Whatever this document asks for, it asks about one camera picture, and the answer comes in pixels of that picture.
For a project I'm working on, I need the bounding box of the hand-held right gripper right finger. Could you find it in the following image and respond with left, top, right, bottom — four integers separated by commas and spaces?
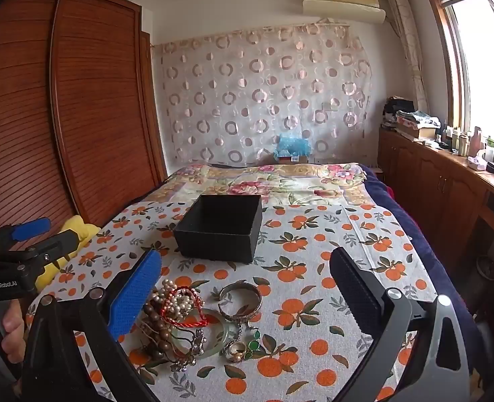
329, 246, 471, 402

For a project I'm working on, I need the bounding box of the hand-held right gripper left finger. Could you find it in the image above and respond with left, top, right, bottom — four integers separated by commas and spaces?
21, 249, 164, 402

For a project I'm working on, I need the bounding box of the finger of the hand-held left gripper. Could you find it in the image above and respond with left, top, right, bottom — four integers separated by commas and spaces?
0, 217, 52, 256
19, 229, 84, 271

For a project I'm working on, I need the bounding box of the brown wooden bead bracelet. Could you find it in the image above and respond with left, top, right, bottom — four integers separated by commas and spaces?
140, 301, 177, 363

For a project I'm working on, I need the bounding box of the white pearl necklace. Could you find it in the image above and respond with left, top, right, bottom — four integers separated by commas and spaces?
153, 278, 202, 323

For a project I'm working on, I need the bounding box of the red cord bracelet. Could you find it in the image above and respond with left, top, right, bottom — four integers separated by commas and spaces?
163, 287, 209, 328

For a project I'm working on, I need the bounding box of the silver rhinestone bracelet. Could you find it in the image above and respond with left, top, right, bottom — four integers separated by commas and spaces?
169, 329, 208, 373

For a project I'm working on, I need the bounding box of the pale green jade bangle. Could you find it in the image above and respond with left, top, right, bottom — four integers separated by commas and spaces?
169, 308, 236, 359

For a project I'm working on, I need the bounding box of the engraved silver bangle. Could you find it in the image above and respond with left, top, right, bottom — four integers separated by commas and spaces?
218, 282, 263, 321

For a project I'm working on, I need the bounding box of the black jewelry box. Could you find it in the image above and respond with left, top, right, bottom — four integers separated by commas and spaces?
173, 194, 263, 264

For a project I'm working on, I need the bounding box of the green pendant necklace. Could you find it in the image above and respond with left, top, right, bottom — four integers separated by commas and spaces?
230, 316, 263, 361

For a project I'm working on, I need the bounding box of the gold and silver ring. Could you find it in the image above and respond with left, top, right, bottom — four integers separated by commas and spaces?
223, 340, 248, 363

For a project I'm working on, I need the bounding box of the person's left hand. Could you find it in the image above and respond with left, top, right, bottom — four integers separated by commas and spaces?
0, 300, 25, 365

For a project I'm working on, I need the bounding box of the yellow plush toy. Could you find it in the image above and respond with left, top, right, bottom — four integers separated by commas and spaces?
35, 215, 101, 289

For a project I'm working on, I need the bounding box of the orange fruit print cloth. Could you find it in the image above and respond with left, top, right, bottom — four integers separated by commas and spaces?
25, 201, 440, 402

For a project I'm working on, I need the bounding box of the dark blue blanket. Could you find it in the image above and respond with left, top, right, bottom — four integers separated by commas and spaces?
362, 165, 482, 386

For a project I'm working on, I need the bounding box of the dark round pot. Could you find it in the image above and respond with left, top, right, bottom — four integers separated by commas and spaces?
475, 255, 494, 280

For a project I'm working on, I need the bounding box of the brown wooden cabinet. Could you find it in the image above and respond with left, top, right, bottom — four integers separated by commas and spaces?
377, 128, 494, 285

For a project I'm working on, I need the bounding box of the floral blanket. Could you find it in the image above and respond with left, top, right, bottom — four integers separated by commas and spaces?
157, 162, 377, 209

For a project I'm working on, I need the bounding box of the blue plastic bag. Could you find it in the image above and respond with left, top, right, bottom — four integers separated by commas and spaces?
273, 133, 313, 159

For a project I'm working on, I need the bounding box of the pile of clothes and boxes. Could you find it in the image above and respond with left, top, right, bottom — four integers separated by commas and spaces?
382, 96, 443, 141

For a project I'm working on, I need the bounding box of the row of bottles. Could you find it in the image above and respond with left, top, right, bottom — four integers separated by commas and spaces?
437, 121, 494, 162

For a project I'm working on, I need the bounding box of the circle pattern sheer curtain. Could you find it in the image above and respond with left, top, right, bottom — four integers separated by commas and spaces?
153, 23, 373, 166

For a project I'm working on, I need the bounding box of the white patterned window curtain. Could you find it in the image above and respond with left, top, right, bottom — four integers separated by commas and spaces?
384, 0, 429, 114

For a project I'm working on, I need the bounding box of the window with wooden frame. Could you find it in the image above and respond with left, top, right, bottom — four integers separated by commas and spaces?
423, 0, 494, 153

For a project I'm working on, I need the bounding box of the white wall air conditioner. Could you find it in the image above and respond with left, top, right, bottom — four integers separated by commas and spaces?
302, 0, 387, 24

